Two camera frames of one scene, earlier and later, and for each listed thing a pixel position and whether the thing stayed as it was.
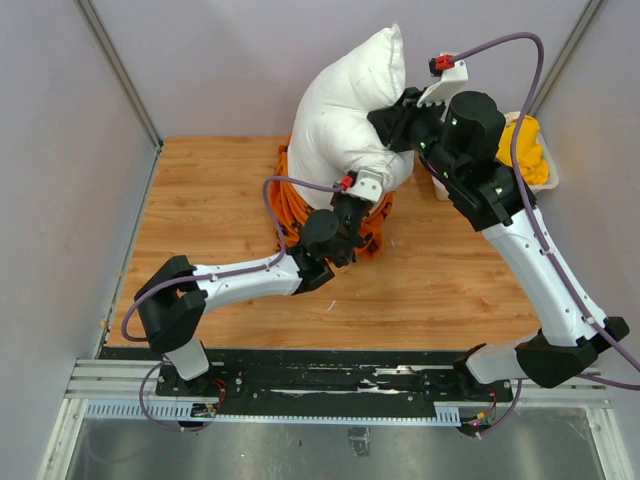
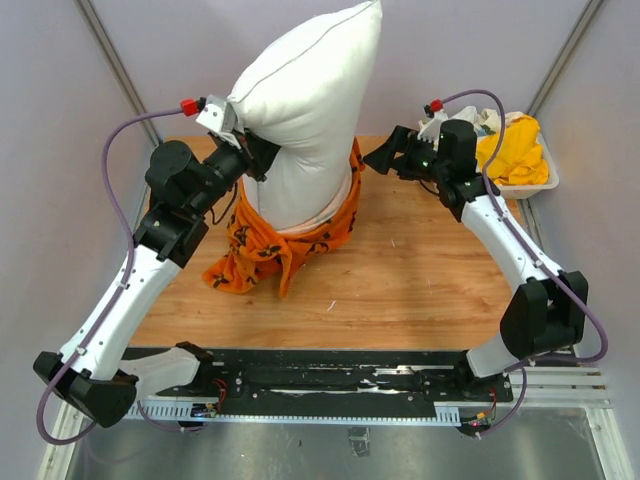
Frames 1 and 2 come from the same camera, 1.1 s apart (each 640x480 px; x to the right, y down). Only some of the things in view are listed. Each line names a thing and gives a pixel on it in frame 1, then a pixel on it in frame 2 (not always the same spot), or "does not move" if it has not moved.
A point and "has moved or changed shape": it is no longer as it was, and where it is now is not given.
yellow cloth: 531,162 does not move
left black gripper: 341,195 to 260,154
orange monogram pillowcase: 290,211 to 255,253
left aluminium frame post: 106,44 does not move
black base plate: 333,375 does not move
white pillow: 332,137 has moved or changed shape
